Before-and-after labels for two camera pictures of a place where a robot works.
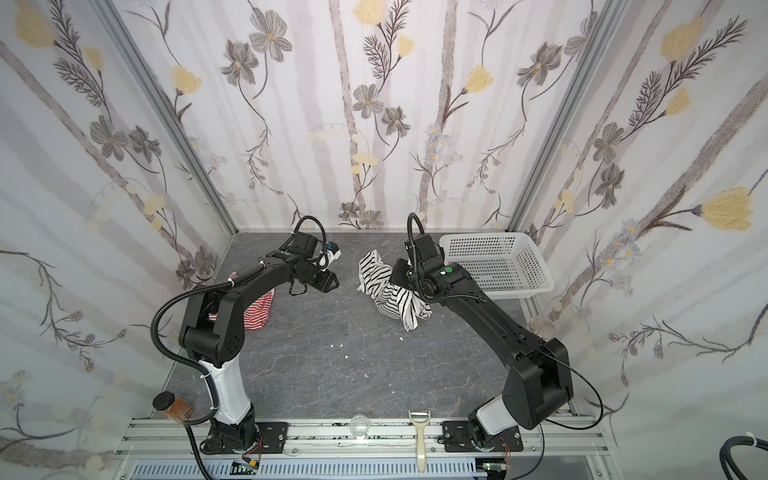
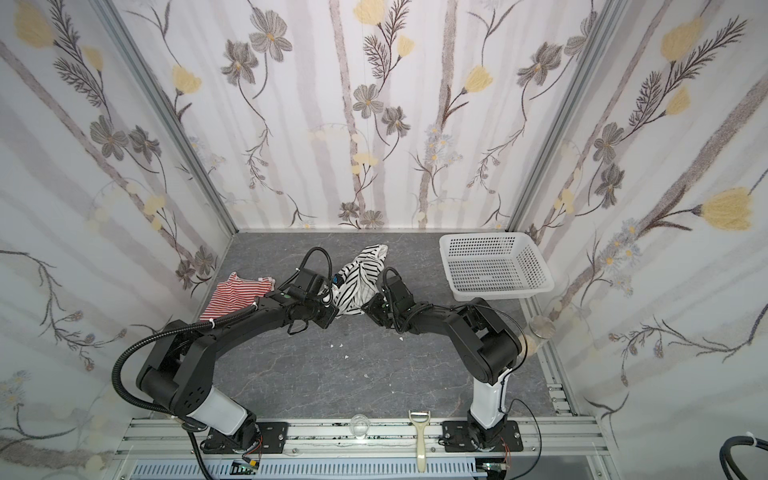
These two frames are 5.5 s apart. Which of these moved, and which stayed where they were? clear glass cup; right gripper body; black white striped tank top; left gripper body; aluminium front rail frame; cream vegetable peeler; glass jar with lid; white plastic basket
Moved: right gripper body; left gripper body; black white striped tank top
Stayed: cream vegetable peeler; clear glass cup; white plastic basket; glass jar with lid; aluminium front rail frame
